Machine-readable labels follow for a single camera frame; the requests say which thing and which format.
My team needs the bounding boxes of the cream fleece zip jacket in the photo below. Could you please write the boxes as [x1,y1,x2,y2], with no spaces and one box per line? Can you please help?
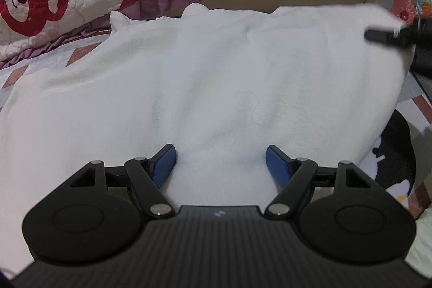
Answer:
[1,4,413,273]

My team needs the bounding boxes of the light green bed sheet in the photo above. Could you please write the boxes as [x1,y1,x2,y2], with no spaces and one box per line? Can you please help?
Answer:
[406,209,432,278]

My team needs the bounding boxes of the checkered grey pink blanket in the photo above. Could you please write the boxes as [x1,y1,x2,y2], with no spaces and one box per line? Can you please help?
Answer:
[1,31,431,219]

